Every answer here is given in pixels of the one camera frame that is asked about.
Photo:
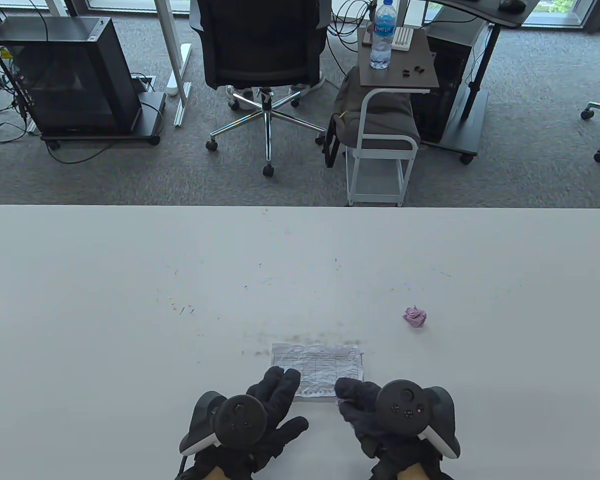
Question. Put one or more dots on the person's right hand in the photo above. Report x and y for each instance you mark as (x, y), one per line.
(360, 410)

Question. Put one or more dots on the person's left hand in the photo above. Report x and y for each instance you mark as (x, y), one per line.
(280, 395)

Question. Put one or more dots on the white invoice paper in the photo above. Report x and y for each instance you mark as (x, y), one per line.
(320, 365)

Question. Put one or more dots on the person's right forearm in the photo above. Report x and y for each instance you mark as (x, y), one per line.
(412, 472)

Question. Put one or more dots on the person's left forearm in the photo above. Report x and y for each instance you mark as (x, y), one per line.
(212, 474)

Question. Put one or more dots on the grey fabric bag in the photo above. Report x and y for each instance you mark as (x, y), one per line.
(350, 115)

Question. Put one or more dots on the black wheeled platform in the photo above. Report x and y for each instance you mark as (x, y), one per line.
(152, 107)

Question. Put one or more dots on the black office chair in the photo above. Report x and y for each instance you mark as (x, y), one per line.
(260, 45)

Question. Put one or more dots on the black computer tower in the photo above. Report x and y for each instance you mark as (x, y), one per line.
(445, 65)

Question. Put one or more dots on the white desk leg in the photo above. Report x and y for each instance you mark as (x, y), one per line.
(172, 50)
(57, 6)

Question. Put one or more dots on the clear plastic water bottle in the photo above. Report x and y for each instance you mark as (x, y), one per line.
(381, 45)

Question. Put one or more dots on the black glass computer case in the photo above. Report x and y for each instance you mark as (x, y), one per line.
(70, 75)

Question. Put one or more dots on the black standing desk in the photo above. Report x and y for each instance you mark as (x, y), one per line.
(480, 12)

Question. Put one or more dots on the black computer mouse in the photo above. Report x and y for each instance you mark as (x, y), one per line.
(511, 5)

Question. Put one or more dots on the brown side table white frame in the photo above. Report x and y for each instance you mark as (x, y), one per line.
(380, 80)

